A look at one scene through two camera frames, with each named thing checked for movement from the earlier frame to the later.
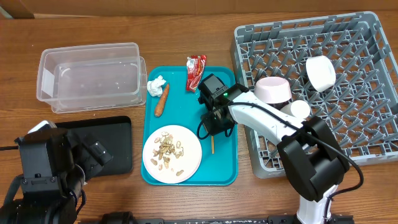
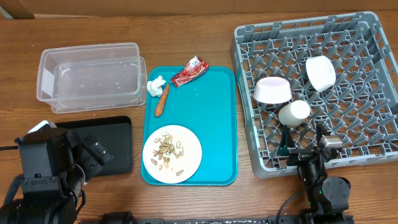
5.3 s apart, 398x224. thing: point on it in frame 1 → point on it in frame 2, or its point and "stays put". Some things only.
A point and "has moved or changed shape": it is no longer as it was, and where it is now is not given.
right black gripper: [212, 129] → [286, 147]
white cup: [298, 109] stays put
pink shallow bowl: [272, 89] stays put
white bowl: [321, 71] stays put
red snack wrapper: [196, 65] has moved or changed shape
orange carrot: [161, 101] stays put
